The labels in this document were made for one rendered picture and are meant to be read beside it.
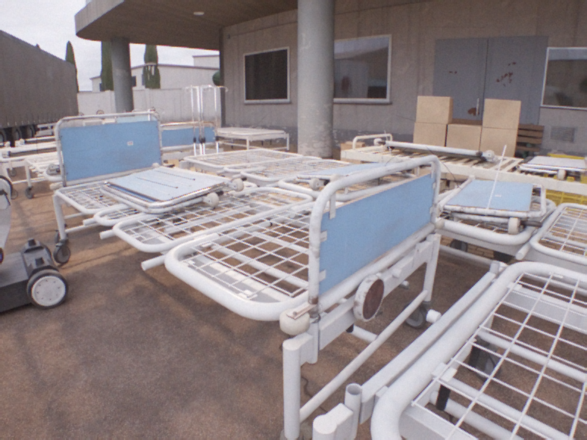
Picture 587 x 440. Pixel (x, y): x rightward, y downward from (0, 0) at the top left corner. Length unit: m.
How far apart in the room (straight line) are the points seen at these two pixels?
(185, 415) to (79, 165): 1.75
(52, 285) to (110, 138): 1.06
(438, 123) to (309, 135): 2.24
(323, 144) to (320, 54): 1.43
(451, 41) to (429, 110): 2.80
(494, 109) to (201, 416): 4.06
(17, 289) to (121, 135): 1.19
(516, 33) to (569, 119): 1.66
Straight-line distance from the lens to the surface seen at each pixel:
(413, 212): 1.15
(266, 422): 1.20
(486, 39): 6.93
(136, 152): 2.62
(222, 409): 1.25
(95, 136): 2.51
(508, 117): 4.39
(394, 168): 0.94
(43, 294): 2.03
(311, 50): 5.82
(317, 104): 5.75
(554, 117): 6.71
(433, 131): 4.49
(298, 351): 0.75
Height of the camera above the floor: 0.93
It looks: 18 degrees down
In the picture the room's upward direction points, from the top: straight up
